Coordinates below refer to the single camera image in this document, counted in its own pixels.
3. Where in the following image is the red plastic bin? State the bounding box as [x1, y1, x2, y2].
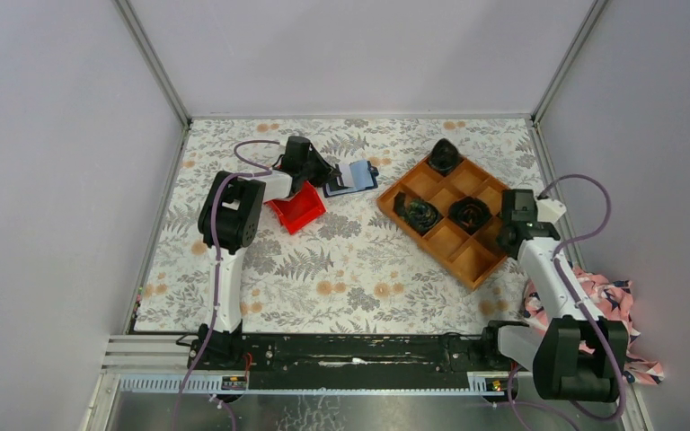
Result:
[267, 181, 327, 235]

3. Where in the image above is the navy blue card holder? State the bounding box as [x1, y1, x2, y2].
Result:
[323, 160, 379, 198]

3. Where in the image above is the wooden compartment tray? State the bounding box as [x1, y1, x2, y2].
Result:
[376, 156, 509, 290]

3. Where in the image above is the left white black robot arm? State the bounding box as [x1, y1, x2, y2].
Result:
[198, 136, 341, 369]

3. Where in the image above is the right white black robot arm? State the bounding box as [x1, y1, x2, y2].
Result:
[479, 189, 629, 402]

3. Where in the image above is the rolled dark tie centre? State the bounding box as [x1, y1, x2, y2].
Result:
[447, 197, 492, 235]

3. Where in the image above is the rolled dark tie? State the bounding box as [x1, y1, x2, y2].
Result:
[427, 138, 462, 176]
[447, 197, 492, 235]

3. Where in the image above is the rolled dark tie top left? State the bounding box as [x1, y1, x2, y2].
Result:
[427, 138, 462, 176]

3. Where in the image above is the rolled green tie bottom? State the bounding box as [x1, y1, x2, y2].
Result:
[393, 192, 442, 235]

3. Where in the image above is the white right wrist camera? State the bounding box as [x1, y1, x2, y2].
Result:
[536, 198, 567, 224]

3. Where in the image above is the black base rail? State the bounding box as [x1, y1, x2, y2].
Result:
[186, 325, 514, 391]

